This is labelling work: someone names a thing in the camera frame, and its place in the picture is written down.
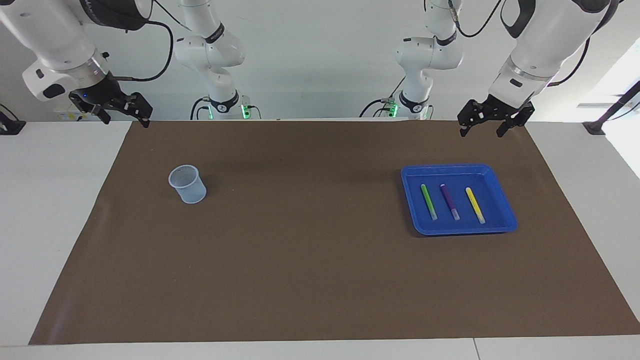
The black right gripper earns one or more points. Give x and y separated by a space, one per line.
95 92

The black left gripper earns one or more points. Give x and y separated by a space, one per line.
500 108

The yellow pen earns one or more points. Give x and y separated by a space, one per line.
474 202

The purple pen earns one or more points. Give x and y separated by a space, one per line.
448 200

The green pen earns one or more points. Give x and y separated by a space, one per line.
428 200

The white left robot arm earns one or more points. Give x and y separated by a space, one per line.
540 35

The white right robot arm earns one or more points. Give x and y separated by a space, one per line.
50 35

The blue plastic tray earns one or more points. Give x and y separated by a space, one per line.
487 200

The clear plastic cup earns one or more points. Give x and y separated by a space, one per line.
190 192

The black table clamp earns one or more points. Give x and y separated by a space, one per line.
11 126

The black clamp stand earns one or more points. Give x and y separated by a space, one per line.
612 110

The brown table mat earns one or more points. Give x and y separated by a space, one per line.
310 260

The white wall socket box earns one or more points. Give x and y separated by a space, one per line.
67 114

